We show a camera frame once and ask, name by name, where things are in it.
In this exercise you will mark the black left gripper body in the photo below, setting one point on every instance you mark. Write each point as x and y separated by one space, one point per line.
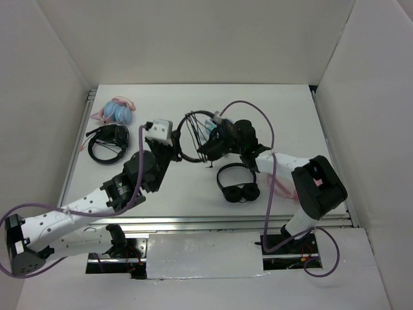
163 155

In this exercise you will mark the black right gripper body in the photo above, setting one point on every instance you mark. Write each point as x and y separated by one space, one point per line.
222 143

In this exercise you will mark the black wired headphones taped band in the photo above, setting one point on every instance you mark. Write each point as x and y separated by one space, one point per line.
193 121

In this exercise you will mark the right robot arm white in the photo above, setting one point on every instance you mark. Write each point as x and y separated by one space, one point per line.
316 184

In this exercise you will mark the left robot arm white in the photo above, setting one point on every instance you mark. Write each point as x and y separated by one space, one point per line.
63 231

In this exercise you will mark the teal white folded headphones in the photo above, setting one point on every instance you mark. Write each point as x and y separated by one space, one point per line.
209 126

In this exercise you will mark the black small headphones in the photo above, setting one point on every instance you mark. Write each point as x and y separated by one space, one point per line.
242 191

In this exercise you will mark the blue pink headphones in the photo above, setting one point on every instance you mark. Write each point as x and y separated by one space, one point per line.
118 110

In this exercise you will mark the black headset with microphone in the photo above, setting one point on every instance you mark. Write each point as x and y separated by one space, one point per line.
114 137

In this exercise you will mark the white foil covered panel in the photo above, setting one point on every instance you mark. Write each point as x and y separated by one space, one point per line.
204 255

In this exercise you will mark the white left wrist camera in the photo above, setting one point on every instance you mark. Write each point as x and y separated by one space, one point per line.
159 130

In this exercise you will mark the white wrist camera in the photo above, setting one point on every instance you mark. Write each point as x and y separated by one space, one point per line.
159 130
219 117

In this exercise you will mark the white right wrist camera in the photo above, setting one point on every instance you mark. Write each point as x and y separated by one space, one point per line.
219 117

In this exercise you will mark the pink headphones with cable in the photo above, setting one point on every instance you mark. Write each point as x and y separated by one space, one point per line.
284 188

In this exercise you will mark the aluminium frame rail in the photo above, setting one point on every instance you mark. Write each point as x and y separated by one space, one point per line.
284 116

